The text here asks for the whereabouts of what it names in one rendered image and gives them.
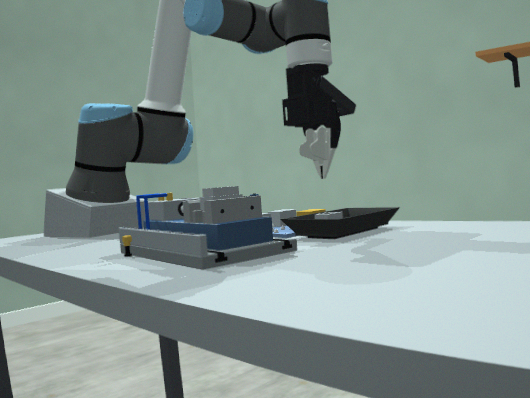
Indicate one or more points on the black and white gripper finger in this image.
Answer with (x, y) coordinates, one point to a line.
(304, 149)
(327, 141)

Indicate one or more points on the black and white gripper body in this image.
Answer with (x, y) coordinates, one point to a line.
(312, 108)

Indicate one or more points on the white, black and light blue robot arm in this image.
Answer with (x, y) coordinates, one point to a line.
(110, 136)

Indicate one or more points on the yellow block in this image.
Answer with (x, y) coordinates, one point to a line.
(299, 213)

